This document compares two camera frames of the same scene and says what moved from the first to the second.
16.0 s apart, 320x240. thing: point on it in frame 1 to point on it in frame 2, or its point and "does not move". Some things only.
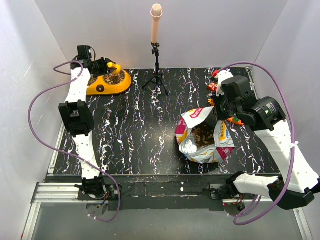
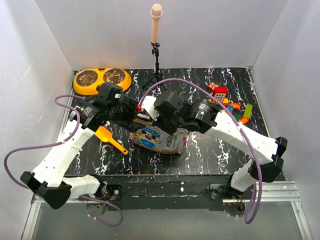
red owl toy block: (212, 87) does not move
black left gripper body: (101, 68) to (126, 113)
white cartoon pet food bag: (202, 140) to (152, 137)
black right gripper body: (223, 109) to (169, 125)
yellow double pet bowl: (109, 84) does not move
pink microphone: (156, 13) does not move
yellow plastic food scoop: (118, 67) to (105, 135)
